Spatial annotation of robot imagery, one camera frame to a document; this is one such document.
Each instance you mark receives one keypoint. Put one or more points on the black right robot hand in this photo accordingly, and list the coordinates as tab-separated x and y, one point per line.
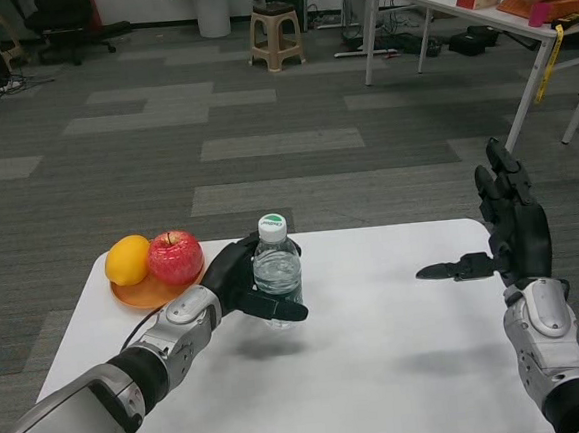
521	233

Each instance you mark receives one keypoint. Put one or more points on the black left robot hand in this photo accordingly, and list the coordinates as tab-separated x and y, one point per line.
240	285

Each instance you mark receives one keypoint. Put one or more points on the clear plastic water bottle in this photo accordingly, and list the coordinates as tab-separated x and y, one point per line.
276	270

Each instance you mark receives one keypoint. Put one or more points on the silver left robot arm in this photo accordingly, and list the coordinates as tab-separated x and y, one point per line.
112	386

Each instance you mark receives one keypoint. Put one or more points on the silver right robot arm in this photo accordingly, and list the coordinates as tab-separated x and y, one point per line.
556	356

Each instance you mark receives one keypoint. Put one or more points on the red apple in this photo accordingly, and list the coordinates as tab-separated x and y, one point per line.
175	258

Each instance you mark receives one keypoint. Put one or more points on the orange plate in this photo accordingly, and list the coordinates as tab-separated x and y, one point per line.
150	290

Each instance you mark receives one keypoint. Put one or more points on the yellow lemon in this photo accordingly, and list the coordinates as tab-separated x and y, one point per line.
128	261

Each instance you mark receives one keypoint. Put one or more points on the yellow measuring tape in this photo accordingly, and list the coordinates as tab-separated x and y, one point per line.
548	61

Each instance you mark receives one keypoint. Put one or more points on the black bag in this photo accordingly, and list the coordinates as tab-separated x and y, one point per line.
473	40

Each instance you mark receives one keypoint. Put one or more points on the white desk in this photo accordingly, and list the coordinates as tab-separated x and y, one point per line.
485	25

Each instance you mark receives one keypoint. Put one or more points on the pink cup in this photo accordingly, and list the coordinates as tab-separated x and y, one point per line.
538	14

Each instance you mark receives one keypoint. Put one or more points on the orange box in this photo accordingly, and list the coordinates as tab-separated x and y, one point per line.
548	4

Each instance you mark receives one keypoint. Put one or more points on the beige plastic stool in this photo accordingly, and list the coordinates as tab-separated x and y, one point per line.
276	37

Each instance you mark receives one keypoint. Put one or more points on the white plant pot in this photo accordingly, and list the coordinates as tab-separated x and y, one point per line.
212	14

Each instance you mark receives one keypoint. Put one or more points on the white power strip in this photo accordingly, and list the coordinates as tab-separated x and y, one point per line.
6	87

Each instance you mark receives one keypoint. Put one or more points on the black office chair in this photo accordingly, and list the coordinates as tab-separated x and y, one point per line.
69	25

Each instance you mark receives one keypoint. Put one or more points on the wooden stool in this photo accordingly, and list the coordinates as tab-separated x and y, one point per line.
2	38

